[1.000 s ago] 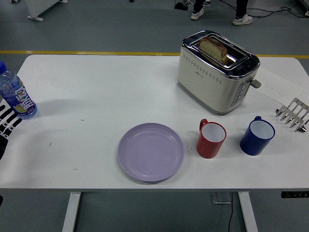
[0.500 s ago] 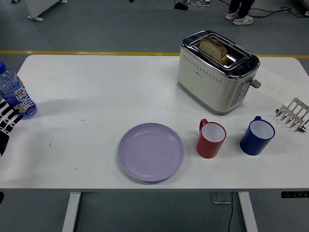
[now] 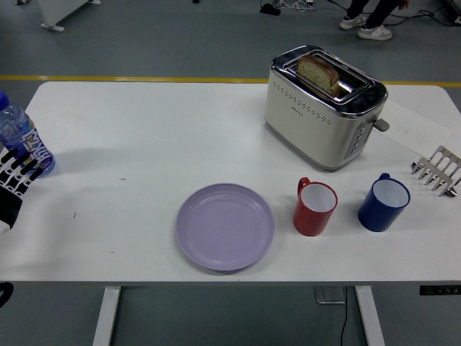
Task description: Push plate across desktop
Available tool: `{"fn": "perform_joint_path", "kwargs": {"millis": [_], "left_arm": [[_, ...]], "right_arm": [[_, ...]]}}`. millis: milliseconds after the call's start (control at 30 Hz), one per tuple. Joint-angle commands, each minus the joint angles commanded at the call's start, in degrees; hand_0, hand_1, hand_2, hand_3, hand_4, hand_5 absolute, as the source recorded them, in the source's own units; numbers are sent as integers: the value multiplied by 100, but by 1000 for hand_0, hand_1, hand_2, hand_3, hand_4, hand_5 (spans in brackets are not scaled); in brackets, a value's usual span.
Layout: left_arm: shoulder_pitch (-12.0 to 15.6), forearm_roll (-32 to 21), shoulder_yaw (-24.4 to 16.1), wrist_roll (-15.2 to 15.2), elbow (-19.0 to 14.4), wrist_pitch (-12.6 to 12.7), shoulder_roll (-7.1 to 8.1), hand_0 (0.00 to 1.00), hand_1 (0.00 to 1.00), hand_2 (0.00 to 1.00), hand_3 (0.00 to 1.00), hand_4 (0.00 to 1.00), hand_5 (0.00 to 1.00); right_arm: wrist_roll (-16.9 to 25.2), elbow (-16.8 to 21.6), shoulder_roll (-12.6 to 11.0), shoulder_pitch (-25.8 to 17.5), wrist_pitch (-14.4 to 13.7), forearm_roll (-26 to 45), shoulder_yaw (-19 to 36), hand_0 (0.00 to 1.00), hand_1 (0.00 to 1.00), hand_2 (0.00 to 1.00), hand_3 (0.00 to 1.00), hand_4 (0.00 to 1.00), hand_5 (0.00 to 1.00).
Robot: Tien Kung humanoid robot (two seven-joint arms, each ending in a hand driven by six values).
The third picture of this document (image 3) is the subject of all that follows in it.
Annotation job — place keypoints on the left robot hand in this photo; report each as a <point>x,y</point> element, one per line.
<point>11,202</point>

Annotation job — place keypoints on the purple plastic plate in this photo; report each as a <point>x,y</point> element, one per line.
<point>225,227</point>

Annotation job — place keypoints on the blue drink bottle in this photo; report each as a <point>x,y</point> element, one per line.
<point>21,133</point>

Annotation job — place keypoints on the white table leg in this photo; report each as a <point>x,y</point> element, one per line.
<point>369,317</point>
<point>106,317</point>

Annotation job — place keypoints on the white furniture base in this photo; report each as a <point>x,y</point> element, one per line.
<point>57,12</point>

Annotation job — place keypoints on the red mug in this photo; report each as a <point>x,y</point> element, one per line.
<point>314,210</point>

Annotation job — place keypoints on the cream and chrome toaster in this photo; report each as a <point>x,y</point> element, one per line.
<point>317,122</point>

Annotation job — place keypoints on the black device on floor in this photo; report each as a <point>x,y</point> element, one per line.
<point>270,9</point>

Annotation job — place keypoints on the grey box under table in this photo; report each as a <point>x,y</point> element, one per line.
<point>329,295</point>

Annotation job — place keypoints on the brown bread slice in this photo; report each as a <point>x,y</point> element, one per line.
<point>318,74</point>

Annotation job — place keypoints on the blue mug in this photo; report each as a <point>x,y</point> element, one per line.
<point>383,205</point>

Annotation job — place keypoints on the person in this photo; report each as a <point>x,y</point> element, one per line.
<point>374,18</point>

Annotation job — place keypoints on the white paper sheet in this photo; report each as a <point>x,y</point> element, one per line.
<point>417,126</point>

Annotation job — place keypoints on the metal toast rack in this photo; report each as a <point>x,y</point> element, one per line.
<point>441,169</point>

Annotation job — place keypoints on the black table control panel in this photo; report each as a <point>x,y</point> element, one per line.
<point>440,290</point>

